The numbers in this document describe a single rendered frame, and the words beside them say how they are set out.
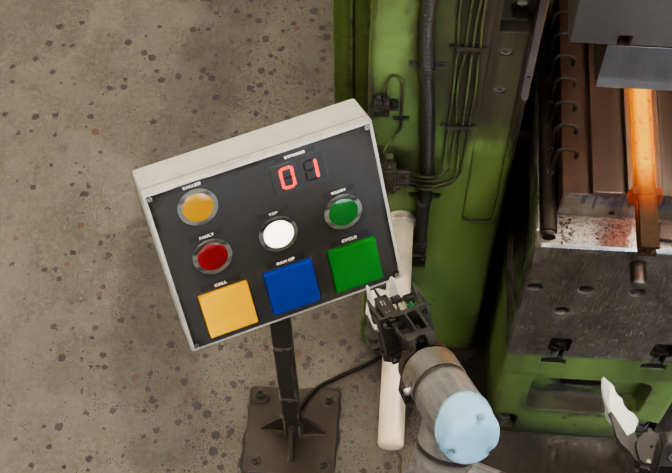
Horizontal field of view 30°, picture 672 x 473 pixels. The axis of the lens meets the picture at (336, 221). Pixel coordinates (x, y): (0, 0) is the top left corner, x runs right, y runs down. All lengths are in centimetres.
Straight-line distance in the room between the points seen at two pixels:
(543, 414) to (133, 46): 146
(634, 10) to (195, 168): 63
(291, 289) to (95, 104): 154
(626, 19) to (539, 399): 127
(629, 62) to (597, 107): 38
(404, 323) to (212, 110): 168
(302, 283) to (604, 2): 61
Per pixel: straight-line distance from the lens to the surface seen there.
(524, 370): 250
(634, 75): 173
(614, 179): 201
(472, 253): 248
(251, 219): 179
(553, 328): 231
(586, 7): 161
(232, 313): 185
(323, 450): 282
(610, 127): 206
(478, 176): 223
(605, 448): 288
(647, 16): 163
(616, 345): 238
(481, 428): 151
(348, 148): 178
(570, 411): 273
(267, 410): 285
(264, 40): 336
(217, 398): 288
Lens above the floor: 268
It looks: 61 degrees down
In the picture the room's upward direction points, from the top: 1 degrees counter-clockwise
